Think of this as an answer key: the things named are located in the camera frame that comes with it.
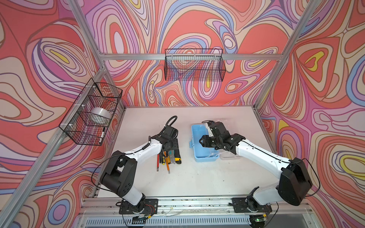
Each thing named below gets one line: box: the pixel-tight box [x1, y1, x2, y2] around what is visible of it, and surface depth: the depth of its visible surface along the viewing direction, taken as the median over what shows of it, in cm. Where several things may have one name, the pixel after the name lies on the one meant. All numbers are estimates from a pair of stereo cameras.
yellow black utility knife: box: [174, 150, 183, 165], surface depth 92 cm
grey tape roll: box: [87, 107, 112, 126], surface depth 74 cm
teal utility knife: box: [168, 149, 175, 164], surface depth 92 cm
